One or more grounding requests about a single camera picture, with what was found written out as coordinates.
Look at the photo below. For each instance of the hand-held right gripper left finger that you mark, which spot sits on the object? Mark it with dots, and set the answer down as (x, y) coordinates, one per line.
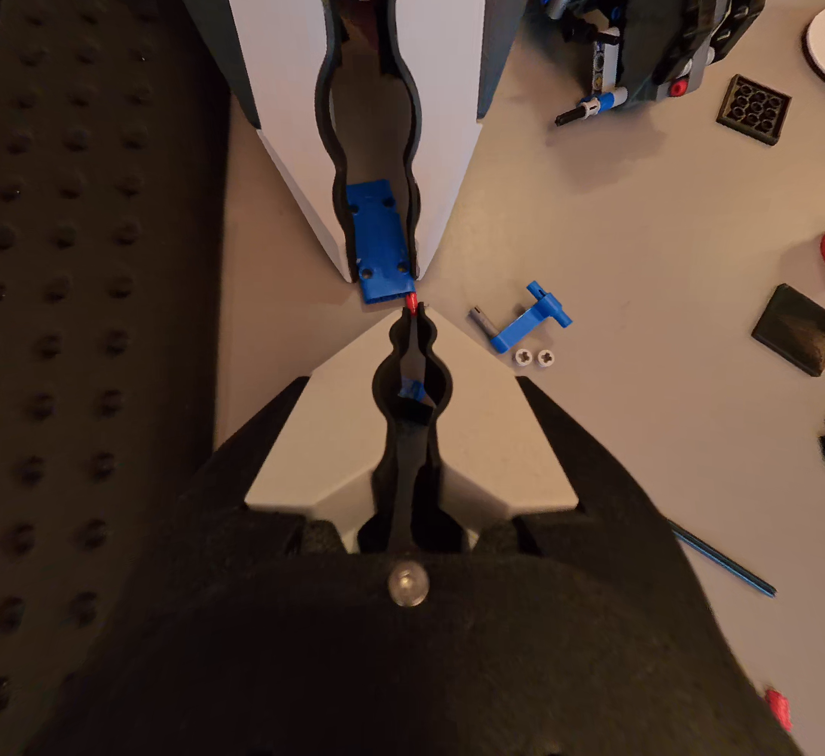
(322, 447)

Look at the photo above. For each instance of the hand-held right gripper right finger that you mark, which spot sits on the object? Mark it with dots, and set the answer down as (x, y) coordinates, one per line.
(503, 447)

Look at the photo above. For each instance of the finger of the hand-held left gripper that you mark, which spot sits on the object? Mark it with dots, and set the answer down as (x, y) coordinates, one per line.
(271, 60)
(451, 60)

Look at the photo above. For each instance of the blue angled holed beam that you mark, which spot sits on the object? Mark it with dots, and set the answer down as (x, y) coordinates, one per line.
(525, 324)

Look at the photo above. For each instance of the grey axle pin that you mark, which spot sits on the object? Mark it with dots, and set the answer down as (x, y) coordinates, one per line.
(480, 318)

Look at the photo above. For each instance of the small red pin brick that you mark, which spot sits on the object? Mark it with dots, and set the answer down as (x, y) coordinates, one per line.
(411, 302)
(778, 704)

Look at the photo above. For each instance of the blue holed panel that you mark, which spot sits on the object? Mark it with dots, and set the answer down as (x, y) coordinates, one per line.
(380, 240)

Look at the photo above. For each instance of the black toy truck model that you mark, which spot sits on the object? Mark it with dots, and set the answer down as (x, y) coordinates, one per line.
(677, 8)

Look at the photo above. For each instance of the white book stand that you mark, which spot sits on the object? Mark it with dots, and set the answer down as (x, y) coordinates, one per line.
(817, 47)

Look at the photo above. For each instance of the grey desk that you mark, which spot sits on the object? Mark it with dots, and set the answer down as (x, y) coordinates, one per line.
(612, 221)

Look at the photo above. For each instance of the long black axle rod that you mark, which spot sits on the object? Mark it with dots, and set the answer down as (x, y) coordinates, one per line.
(722, 557)

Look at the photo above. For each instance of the black dimpled mat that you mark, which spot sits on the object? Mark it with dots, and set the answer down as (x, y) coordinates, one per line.
(96, 253)

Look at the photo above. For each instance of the black grid plate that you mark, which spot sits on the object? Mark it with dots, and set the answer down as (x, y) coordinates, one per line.
(754, 110)

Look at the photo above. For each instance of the black square printed tile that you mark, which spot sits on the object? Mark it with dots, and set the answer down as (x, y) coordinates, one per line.
(793, 331)

